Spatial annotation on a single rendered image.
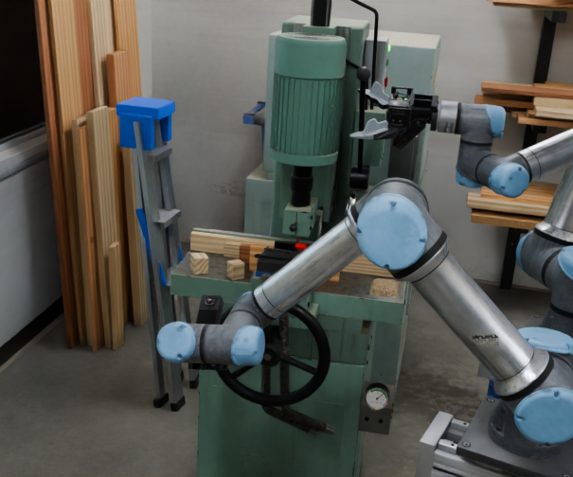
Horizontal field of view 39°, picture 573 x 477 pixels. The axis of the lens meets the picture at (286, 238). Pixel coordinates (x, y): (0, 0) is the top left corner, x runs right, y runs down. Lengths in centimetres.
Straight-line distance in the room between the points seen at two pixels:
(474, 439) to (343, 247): 47
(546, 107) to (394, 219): 260
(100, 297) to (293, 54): 190
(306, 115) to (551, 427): 94
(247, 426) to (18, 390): 137
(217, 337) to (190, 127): 319
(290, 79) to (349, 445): 97
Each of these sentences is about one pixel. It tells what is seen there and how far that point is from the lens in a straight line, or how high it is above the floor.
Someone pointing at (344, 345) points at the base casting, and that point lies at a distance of 207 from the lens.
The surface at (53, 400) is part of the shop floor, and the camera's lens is 329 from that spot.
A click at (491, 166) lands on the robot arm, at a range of 185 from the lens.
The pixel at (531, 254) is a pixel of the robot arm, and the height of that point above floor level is 100.
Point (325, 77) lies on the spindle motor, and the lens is 196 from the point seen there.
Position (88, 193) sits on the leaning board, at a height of 71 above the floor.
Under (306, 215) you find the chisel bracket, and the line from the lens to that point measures 207.
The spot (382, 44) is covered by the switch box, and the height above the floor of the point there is 147.
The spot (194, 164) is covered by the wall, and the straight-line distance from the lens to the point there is 466.
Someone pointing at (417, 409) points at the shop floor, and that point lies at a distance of 331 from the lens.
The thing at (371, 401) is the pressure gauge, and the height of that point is 65.
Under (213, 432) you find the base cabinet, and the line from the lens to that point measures 227.
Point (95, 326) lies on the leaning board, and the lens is 355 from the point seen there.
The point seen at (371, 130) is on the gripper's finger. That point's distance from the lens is 191.
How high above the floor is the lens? 172
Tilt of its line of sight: 20 degrees down
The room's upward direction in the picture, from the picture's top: 4 degrees clockwise
